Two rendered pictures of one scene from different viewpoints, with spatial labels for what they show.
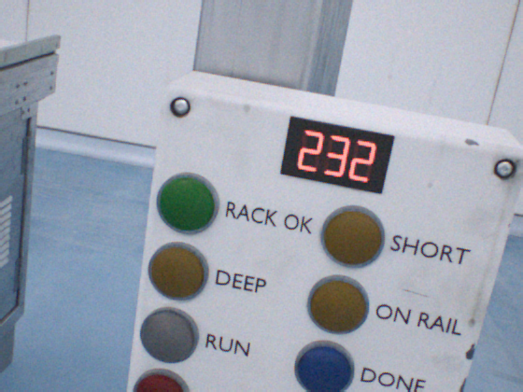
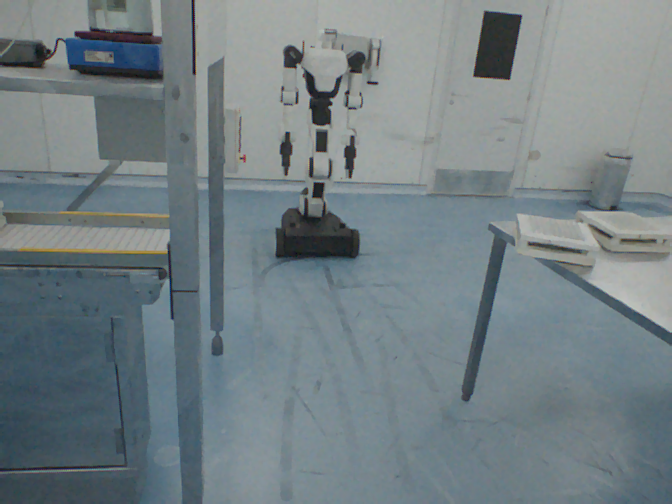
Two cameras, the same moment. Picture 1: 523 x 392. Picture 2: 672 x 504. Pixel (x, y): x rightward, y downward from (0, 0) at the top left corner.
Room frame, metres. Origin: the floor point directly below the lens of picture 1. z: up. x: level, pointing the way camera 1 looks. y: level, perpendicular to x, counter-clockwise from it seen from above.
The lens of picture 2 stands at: (0.46, 2.17, 1.44)
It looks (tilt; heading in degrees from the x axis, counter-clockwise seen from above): 22 degrees down; 255
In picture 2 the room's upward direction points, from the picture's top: 5 degrees clockwise
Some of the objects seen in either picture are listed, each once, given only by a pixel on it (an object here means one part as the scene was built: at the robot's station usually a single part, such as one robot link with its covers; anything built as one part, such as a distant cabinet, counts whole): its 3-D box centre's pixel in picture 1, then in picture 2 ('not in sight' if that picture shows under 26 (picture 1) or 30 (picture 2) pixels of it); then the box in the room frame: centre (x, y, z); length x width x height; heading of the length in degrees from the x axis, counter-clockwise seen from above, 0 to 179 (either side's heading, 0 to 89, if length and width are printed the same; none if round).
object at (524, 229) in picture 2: not in sight; (554, 231); (-0.68, 0.73, 0.89); 0.25 x 0.24 x 0.02; 62
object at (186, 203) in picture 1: (187, 204); not in sight; (0.34, 0.03, 1.10); 0.03 x 0.01 x 0.03; 85
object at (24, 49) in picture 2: not in sight; (25, 52); (0.89, 0.73, 1.35); 0.12 x 0.07 x 0.06; 175
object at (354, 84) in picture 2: not in sight; (354, 90); (-0.49, -1.35, 1.12); 0.13 x 0.12 x 0.22; 177
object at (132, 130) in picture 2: not in sight; (143, 121); (0.63, 0.67, 1.19); 0.22 x 0.11 x 0.20; 175
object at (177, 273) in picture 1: (177, 273); not in sight; (0.34, 0.03, 1.06); 0.03 x 0.01 x 0.03; 85
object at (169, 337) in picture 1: (168, 337); not in sight; (0.34, 0.03, 1.02); 0.03 x 0.01 x 0.03; 85
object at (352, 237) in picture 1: (352, 238); not in sight; (0.34, -0.04, 1.10); 0.03 x 0.01 x 0.03; 85
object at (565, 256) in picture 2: not in sight; (551, 244); (-0.68, 0.73, 0.84); 0.24 x 0.24 x 0.02; 62
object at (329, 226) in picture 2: not in sight; (313, 218); (-0.28, -1.38, 0.19); 0.64 x 0.52 x 0.33; 87
